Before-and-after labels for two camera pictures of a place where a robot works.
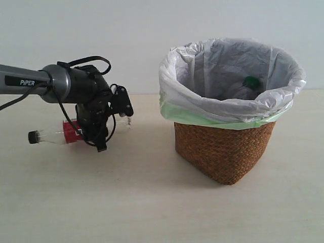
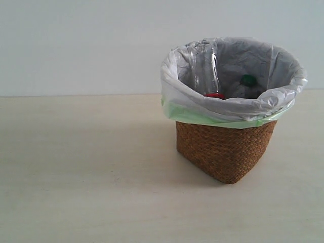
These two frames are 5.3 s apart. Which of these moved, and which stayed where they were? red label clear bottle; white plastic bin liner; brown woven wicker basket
Moved: red label clear bottle
Stayed: brown woven wicker basket; white plastic bin liner
